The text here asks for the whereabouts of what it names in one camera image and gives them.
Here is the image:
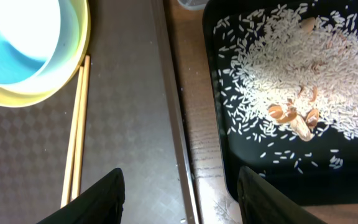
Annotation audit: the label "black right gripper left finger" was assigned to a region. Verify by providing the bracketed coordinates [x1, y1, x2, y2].
[40, 168, 125, 224]

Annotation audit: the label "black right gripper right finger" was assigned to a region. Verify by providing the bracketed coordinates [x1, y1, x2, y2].
[237, 166, 323, 224]

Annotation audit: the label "rice and food scraps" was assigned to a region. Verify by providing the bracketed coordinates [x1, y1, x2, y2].
[213, 2, 358, 170]

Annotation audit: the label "light blue bowl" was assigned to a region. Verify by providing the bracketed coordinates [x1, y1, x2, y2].
[0, 0, 80, 86]

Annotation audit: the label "black waste tray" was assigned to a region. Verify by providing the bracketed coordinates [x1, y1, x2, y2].
[203, 0, 358, 206]

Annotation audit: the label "wooden chopstick left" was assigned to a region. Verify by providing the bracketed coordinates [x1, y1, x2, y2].
[60, 66, 84, 208]

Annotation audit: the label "wooden chopstick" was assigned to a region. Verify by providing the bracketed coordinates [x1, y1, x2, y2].
[60, 66, 84, 208]
[71, 55, 91, 200]

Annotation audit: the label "wooden chopstick right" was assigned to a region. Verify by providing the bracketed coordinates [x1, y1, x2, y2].
[71, 55, 91, 200]

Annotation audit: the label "yellow plate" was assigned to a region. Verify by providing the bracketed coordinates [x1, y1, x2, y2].
[0, 0, 91, 108]

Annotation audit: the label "clear plastic bin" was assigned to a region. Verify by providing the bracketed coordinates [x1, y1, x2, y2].
[178, 0, 209, 11]

